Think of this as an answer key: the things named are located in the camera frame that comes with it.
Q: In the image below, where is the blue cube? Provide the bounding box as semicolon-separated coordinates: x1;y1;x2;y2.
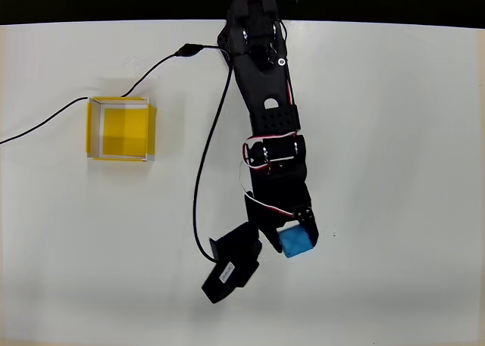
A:
278;226;315;260

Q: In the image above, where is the yellow square tray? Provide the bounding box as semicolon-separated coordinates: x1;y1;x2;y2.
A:
86;95;158;163

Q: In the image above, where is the black webcam with white label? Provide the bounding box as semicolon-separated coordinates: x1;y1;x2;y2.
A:
200;220;264;305

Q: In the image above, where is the red white servo wire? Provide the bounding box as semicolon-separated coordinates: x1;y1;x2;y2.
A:
279;19;296;107
239;132;305;220

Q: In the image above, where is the black camera cable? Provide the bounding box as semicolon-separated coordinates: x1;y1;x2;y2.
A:
192;45;233;264

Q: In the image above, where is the black extension cable with plug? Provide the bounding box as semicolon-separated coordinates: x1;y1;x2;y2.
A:
0;42;205;145

